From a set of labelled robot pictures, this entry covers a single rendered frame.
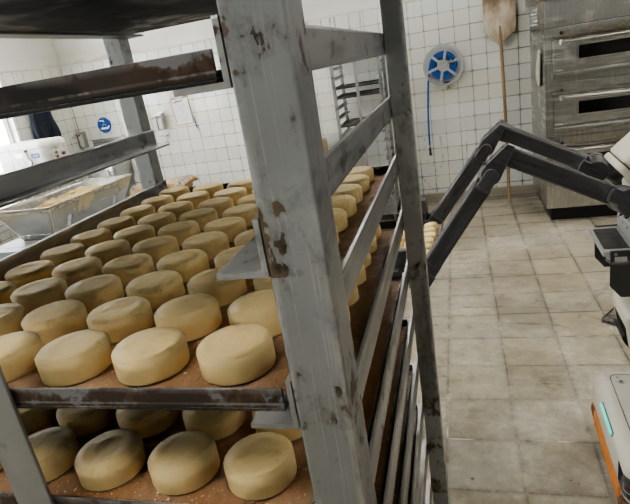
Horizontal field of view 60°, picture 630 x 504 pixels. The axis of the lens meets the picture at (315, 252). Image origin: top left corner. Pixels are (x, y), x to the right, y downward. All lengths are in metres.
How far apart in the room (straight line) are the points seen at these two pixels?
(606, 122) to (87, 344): 4.94
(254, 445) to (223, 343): 0.09
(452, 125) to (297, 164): 5.87
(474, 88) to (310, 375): 5.83
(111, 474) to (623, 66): 4.94
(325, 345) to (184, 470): 0.18
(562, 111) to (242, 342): 4.86
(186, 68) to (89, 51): 7.11
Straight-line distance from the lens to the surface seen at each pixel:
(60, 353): 0.42
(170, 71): 0.27
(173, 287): 0.49
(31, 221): 2.39
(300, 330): 0.27
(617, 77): 5.21
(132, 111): 0.99
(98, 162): 0.87
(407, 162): 0.86
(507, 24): 6.01
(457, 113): 6.09
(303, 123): 0.24
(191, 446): 0.43
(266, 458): 0.40
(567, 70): 5.13
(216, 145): 6.71
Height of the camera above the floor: 1.67
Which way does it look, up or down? 19 degrees down
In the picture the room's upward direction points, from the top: 9 degrees counter-clockwise
